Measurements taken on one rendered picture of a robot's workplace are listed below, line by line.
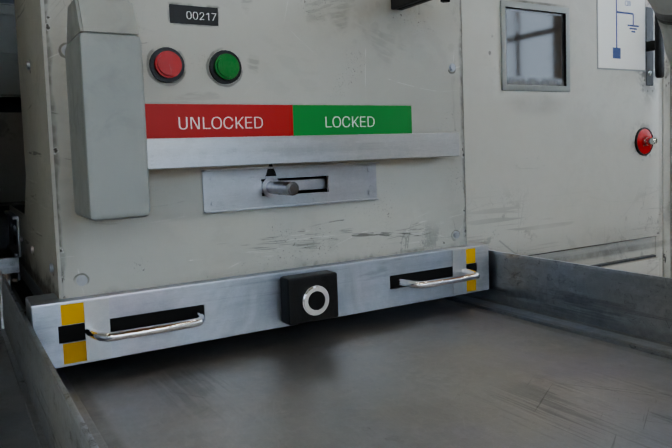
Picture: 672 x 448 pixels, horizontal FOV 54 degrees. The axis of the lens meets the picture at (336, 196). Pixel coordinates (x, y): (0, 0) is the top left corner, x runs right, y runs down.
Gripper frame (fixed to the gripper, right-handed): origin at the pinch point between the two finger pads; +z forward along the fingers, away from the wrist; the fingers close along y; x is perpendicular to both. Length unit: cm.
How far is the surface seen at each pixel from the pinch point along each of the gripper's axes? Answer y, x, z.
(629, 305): 13.5, -35.0, -17.6
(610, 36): 70, 3, 27
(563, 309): 13.5, -37.0, -9.0
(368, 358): -12.2, -38.3, -6.9
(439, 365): -8.0, -38.3, -12.7
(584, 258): 64, -41, 29
